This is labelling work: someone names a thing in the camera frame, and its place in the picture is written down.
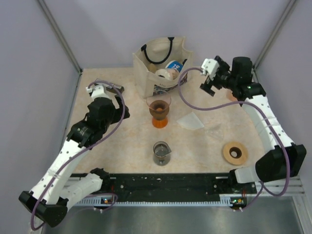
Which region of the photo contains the white paper coffee filter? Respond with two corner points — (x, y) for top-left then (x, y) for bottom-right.
(176, 112), (204, 130)

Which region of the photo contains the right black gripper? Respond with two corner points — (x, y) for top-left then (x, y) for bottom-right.
(199, 57), (236, 97)

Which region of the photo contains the dark wooden dripper ring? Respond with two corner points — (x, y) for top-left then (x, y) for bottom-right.
(149, 101), (170, 121)

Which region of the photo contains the clear glass dripper cone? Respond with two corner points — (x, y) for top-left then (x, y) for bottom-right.
(205, 124), (224, 140)

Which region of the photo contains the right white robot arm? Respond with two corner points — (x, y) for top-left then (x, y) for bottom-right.
(200, 56), (307, 193)

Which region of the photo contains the blue white cup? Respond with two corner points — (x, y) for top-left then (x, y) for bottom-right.
(165, 60), (184, 73)

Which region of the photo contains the cream canvas tote bag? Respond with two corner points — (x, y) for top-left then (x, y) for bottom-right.
(133, 37), (193, 98)

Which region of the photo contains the grey slotted cable duct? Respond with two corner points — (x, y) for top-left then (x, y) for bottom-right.
(73, 194), (248, 207)

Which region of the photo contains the white tape roll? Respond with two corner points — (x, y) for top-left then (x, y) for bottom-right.
(155, 68), (179, 81)

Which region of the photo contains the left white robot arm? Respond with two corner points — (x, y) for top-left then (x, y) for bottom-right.
(19, 80), (130, 231)

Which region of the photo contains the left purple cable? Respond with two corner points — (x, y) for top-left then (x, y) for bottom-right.
(30, 81), (126, 232)

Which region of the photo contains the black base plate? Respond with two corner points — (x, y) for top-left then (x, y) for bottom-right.
(99, 173), (256, 203)

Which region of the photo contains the black rectangular box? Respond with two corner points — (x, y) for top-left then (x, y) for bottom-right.
(94, 79), (124, 94)

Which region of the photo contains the pink glass dripper cone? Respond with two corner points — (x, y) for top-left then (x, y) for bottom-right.
(146, 91), (172, 115)

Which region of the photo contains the pink liquid bottle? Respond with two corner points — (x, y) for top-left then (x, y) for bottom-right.
(226, 90), (237, 102)

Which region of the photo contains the grey glass carafe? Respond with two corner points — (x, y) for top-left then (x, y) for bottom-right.
(153, 141), (172, 166)

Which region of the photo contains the light wooden dripper ring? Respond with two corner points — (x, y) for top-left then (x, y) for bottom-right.
(223, 141), (249, 166)

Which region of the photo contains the orange glass carafe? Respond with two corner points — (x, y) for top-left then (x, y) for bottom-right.
(152, 118), (168, 129)

